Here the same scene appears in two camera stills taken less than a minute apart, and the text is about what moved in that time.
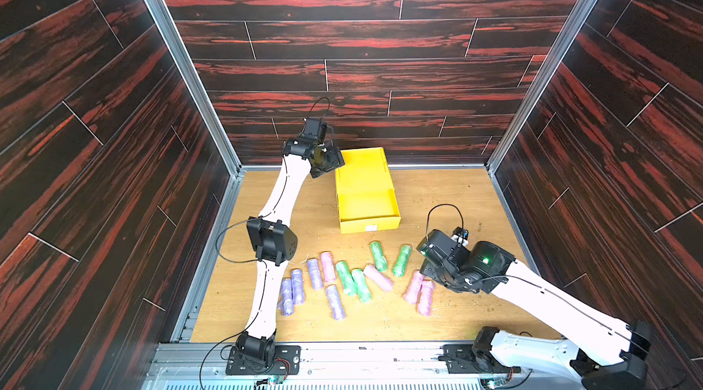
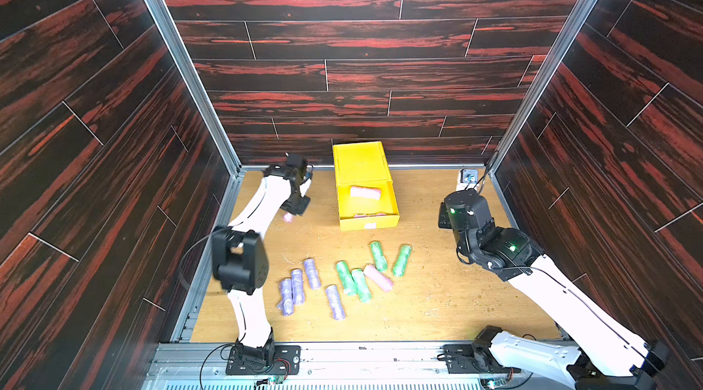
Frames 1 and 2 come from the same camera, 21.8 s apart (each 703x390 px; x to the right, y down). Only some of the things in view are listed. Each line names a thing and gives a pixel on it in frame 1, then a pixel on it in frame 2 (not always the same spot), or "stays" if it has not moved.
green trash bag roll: [378, 256] stays
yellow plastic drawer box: [365, 193] stays
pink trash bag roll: [383, 282] stays
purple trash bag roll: [336, 302] stays
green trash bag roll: [401, 260] stays
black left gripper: [335, 158] to [306, 200]
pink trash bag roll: [426, 297] to [365, 192]
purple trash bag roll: [297, 291] stays
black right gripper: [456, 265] to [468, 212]
